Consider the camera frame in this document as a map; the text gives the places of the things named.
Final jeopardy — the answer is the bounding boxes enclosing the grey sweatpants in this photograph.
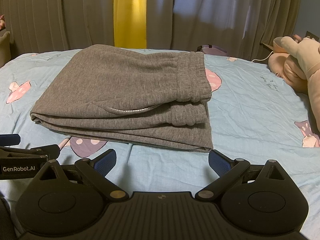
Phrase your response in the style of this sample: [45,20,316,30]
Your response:
[30,44,213,152]

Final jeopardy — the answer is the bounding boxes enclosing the light blue mushroom bedsheet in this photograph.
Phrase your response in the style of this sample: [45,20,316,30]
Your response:
[1,50,319,239]

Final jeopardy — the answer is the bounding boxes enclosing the cushion at left edge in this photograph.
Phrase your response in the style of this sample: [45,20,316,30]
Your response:
[0,31,11,68]

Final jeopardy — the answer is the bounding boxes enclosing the purple box behind bed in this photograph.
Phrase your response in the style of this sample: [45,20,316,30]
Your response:
[197,44,228,56]

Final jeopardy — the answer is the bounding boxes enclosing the grey curtain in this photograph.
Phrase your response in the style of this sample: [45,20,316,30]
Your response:
[1,0,300,60]

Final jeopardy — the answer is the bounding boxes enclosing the white cable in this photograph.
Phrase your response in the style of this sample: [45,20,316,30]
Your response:
[250,50,275,63]

